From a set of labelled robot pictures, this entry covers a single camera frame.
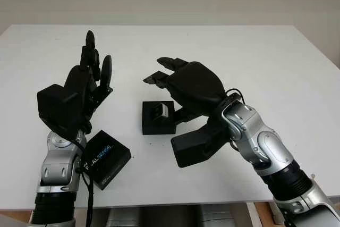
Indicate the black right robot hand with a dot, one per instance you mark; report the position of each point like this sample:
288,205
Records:
196,86

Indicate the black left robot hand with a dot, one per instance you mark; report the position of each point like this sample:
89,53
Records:
79,78

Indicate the small silver cube camera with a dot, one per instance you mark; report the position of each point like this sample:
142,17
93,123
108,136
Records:
163,111

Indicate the black RealSense box lid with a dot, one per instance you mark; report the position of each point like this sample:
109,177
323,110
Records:
111,158

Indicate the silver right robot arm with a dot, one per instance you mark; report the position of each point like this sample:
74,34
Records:
265,144

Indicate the silver robot lower body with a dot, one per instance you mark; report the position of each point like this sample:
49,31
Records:
164,216

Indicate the white table leg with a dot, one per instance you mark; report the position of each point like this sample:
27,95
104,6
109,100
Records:
251,215

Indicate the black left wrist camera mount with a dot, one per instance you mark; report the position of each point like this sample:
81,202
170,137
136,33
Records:
58,104

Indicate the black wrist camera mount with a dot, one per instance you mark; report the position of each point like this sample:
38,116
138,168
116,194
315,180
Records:
58,104
191,147

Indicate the black camera box base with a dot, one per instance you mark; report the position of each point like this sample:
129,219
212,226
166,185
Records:
156,127

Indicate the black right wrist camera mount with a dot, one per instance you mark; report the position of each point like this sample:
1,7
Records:
191,147

